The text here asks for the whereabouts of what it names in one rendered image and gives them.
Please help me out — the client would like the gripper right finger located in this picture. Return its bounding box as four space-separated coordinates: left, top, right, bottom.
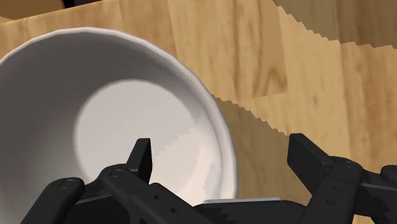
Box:
286 133 397 224

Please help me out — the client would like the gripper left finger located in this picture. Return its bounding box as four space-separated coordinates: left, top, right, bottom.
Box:
20 137 212 224

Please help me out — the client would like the white bowl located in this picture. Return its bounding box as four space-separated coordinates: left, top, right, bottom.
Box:
0 27 239 224

